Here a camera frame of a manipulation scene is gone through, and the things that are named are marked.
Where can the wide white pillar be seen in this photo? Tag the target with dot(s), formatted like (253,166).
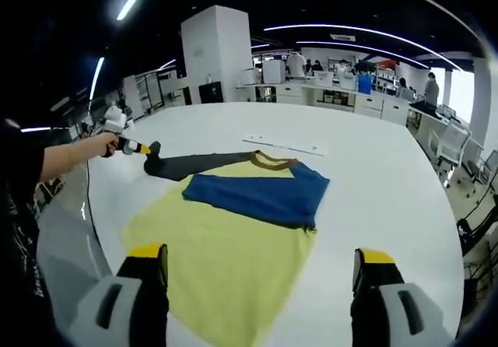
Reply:
(218,55)

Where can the person's left hand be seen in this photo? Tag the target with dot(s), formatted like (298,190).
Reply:
(103,144)

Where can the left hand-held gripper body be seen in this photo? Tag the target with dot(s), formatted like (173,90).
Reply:
(114,119)

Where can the white box appliance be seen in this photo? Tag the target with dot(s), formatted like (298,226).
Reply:
(273,71)

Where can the grey office chair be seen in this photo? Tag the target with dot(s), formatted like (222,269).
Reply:
(476,164)

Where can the narrow white pillar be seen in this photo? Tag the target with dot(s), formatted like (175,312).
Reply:
(480,98)

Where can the white counter with drawers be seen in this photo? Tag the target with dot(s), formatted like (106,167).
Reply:
(342,102)

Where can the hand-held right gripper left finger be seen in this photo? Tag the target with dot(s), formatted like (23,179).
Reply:
(144,284)

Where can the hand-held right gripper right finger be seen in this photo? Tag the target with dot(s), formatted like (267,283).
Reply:
(373,292)

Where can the thin white template strip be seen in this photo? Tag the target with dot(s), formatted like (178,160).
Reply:
(284,147)

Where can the long ceiling light strip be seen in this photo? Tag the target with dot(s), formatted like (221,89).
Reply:
(369,32)

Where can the black cabinet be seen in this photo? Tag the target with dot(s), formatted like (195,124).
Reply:
(210,92)

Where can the yellow blue black garment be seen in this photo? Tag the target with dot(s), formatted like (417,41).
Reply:
(218,253)

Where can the blue bin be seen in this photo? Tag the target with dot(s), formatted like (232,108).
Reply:
(365,84)

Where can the white mesh office chair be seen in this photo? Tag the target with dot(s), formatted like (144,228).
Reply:
(453,141)

